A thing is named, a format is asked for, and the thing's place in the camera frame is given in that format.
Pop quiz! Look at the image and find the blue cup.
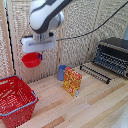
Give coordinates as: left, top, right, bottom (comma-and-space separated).
56, 64, 69, 82

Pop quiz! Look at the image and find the red plastic shopping basket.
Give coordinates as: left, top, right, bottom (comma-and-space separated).
0, 74, 39, 128

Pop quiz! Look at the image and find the black cable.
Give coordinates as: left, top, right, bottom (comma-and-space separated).
55, 0, 128, 42

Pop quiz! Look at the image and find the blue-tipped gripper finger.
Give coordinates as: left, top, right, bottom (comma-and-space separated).
38, 51, 44, 61

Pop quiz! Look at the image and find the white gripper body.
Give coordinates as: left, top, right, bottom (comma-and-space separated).
20, 31, 57, 55

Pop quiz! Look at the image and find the red bowl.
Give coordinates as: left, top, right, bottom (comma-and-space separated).
21, 52, 43, 69

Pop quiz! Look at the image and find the black dish rack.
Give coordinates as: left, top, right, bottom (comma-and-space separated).
79, 63, 112, 85

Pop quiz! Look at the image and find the yellow red patterned box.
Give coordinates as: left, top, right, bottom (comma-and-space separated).
62, 66, 83, 98

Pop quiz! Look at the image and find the black toaster oven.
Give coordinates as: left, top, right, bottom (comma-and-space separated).
92, 37, 128, 80

